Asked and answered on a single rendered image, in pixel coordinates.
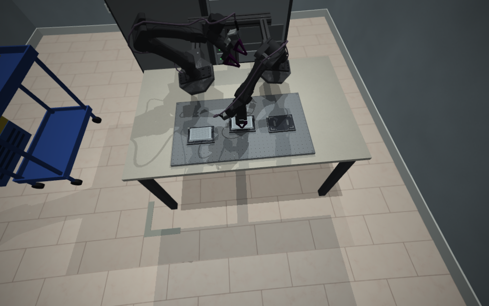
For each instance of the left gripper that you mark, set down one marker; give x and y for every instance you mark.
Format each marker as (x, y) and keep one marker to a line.
(240, 117)

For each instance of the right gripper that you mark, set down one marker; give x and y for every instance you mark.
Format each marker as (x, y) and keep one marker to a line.
(225, 44)

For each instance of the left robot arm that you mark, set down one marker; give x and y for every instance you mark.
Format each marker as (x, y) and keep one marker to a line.
(277, 62)

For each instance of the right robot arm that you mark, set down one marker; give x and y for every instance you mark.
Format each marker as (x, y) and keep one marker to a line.
(197, 33)

